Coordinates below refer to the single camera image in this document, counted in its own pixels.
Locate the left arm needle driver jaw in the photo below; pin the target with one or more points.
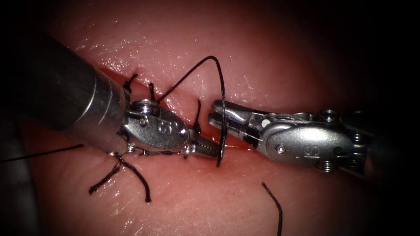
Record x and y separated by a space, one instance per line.
208 148

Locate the right arm needle driver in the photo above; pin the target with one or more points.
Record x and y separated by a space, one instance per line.
305 141

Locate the left arm needle driver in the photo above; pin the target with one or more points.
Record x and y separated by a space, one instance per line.
157 128

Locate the right arm needle driver jaw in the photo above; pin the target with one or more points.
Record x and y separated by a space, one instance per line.
238 130
234 111

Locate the curved needle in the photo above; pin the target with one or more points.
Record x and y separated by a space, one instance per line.
222 147

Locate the dark left arm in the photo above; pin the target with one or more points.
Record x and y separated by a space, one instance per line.
62 91

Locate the tissue pad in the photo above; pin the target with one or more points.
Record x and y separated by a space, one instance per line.
210 196

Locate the black thread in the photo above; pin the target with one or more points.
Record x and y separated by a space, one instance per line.
216 62

